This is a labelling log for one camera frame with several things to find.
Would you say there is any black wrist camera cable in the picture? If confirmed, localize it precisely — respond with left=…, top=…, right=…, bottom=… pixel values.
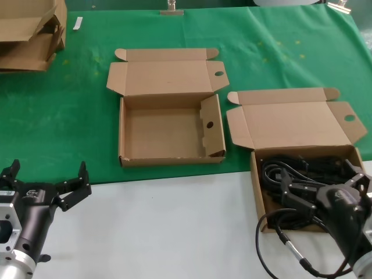
left=255, top=210, right=360, bottom=279

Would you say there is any brown cardboard mailer box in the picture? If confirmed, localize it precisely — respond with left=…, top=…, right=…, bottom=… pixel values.
left=226, top=87, right=369, bottom=233

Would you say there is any green table cloth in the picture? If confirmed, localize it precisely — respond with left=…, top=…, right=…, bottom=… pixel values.
left=0, top=5, right=372, bottom=187

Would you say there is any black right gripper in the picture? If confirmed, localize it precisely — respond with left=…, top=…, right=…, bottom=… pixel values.
left=278, top=159, right=372, bottom=263

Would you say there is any cardboard box with chipped corner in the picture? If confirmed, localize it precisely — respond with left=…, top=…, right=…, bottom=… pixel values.
left=105, top=48, right=230, bottom=168

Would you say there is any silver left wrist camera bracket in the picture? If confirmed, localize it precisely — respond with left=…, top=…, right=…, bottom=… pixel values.
left=0, top=190, right=23, bottom=254

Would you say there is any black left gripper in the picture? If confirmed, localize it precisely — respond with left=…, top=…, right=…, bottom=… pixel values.
left=0, top=159, right=92, bottom=264

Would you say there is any silver table clamp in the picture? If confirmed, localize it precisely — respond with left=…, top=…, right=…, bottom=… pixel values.
left=160, top=0, right=185, bottom=16

